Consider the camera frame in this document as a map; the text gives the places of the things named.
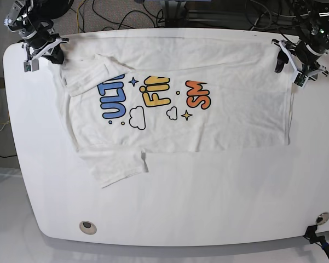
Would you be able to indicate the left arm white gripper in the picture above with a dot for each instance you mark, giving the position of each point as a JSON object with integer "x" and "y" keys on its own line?
{"x": 303, "y": 59}

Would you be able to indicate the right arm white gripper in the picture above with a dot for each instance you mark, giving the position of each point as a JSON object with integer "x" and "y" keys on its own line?
{"x": 51, "y": 52}

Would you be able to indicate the white printed T-shirt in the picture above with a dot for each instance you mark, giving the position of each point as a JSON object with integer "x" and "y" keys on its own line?
{"x": 121, "y": 98}

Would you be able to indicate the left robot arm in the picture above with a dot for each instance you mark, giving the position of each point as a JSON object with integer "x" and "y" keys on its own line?
{"x": 311, "y": 24}

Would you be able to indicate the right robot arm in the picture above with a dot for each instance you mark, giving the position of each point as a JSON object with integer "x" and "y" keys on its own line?
{"x": 34, "y": 22}

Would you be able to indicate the right silver table grommet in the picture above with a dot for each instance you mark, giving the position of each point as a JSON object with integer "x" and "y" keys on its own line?
{"x": 322, "y": 218}

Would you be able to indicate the silver table grommet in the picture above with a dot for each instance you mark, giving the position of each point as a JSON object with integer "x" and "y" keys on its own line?
{"x": 87, "y": 227}
{"x": 322, "y": 218}

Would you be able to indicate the left silver table grommet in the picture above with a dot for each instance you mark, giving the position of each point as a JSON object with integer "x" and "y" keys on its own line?
{"x": 87, "y": 227}

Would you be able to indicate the black aluminium frame base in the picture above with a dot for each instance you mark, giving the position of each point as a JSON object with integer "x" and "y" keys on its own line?
{"x": 176, "y": 14}

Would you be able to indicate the black table clamp with cable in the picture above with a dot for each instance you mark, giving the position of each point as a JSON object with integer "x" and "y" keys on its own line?
{"x": 311, "y": 236}

